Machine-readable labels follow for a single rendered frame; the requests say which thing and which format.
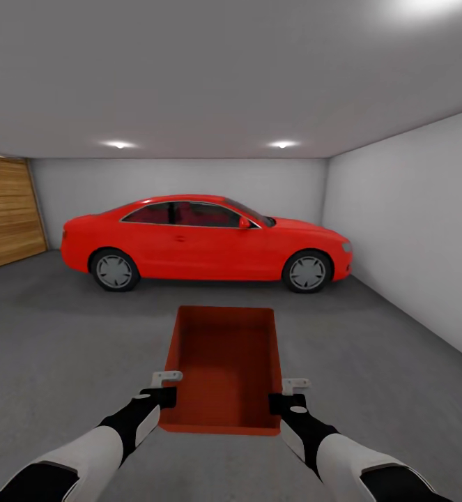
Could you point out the garage door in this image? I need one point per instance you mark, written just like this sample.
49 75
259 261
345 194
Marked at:
21 235

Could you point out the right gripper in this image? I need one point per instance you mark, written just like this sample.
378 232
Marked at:
277 401

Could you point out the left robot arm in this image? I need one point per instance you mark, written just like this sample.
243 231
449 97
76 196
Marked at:
80 471

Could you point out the storage box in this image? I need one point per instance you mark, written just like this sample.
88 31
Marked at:
230 363

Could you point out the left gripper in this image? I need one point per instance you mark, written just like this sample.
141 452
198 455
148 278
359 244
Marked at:
167 395

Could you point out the car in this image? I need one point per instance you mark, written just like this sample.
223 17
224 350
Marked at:
202 237

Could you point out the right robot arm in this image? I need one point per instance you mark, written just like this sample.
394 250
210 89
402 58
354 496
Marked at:
351 472

